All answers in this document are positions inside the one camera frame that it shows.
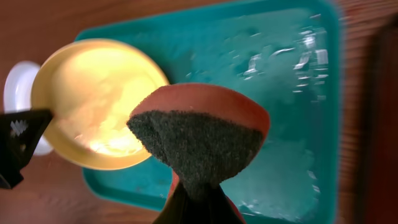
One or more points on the pink green sponge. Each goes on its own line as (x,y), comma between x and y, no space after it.
(205,133)

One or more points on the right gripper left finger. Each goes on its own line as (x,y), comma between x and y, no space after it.
(179,209)

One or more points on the black red lacquer tray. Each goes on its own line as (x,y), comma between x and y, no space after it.
(376,200)

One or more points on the yellow plate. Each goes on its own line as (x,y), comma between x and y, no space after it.
(91,87)

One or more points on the light blue plate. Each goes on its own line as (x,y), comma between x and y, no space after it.
(17,89)

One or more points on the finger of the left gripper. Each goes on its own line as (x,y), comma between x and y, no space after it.
(20,135)

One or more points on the teal plastic serving tray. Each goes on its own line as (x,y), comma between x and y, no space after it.
(284,55)

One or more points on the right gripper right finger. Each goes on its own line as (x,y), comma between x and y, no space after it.
(220,210)

